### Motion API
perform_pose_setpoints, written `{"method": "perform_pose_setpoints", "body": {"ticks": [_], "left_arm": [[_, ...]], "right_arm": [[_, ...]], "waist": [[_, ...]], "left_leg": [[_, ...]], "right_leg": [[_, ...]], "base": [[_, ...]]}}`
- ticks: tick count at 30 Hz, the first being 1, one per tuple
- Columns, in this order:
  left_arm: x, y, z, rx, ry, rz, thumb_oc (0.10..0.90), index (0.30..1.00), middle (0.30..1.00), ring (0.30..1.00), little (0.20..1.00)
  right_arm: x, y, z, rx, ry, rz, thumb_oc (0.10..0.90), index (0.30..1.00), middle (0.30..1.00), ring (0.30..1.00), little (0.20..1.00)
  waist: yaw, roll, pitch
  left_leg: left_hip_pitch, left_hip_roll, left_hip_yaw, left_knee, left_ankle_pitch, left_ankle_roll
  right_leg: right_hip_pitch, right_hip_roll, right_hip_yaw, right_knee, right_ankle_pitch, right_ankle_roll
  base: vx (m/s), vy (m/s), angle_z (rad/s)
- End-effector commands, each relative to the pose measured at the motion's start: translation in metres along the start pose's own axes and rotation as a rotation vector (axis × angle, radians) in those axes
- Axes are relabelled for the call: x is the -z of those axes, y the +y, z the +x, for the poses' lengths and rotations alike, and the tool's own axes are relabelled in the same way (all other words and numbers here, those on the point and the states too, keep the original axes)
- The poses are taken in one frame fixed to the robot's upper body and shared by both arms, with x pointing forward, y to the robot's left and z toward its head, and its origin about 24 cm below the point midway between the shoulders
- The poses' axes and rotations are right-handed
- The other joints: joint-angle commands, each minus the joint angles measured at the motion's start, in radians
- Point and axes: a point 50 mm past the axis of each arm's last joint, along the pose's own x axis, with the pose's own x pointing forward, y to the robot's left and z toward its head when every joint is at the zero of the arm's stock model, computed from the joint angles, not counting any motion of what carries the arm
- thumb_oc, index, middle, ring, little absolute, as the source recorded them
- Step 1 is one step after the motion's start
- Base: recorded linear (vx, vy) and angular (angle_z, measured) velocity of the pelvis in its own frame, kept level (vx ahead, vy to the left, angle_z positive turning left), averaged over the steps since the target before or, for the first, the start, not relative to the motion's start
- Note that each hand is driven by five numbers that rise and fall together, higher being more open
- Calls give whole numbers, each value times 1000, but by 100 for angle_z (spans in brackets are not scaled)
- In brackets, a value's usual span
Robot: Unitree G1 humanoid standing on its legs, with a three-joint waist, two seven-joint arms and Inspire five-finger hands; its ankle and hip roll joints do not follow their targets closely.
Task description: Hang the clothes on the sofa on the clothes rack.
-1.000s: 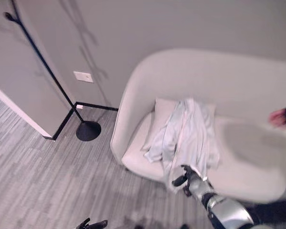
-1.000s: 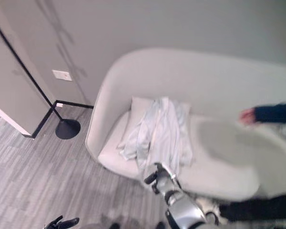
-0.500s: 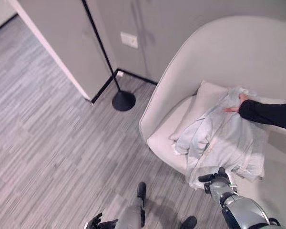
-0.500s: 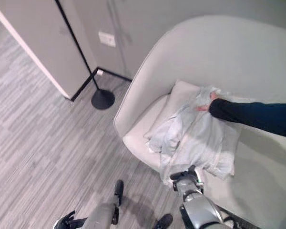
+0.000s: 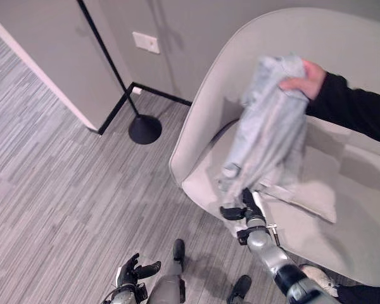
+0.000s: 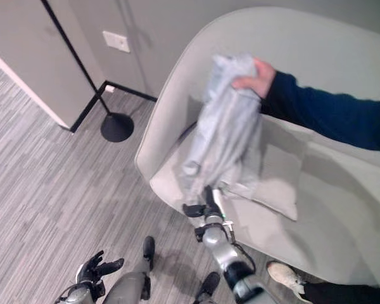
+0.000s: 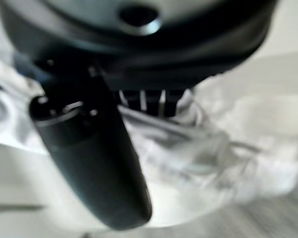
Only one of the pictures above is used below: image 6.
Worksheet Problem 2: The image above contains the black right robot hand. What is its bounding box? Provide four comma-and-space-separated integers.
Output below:
182, 185, 226, 222

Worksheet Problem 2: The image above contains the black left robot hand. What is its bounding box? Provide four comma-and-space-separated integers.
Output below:
75, 250, 125, 284

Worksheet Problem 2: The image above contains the light grey garment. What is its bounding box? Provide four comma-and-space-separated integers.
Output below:
179, 53, 264, 206

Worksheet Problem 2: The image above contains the light grey sofa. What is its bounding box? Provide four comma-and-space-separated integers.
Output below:
134, 6, 380, 289

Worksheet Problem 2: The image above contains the silver left robot leg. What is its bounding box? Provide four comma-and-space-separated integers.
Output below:
103, 256, 153, 304

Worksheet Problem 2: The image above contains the dark left robot foot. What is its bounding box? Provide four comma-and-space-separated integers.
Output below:
142, 236, 156, 270

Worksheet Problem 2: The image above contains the dark robot foot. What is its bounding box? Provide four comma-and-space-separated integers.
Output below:
142, 236, 156, 270
194, 271, 221, 303

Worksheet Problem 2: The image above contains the light grey cushion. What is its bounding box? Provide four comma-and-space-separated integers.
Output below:
220, 119, 317, 222

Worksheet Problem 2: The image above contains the dark right robot foot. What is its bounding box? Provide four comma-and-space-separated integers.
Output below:
194, 271, 221, 303

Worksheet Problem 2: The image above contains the person's white shoe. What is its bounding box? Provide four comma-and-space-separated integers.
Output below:
266, 260, 306, 296

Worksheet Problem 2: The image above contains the black floor lamp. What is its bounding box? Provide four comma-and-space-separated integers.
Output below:
40, 0, 135, 143

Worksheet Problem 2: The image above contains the person's hand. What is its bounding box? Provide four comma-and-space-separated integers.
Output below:
232, 58, 277, 99

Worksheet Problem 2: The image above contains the person's leg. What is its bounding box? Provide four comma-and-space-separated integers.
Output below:
299, 281, 380, 304

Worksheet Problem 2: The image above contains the white wall socket plate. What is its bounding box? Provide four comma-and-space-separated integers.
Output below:
102, 30, 130, 53

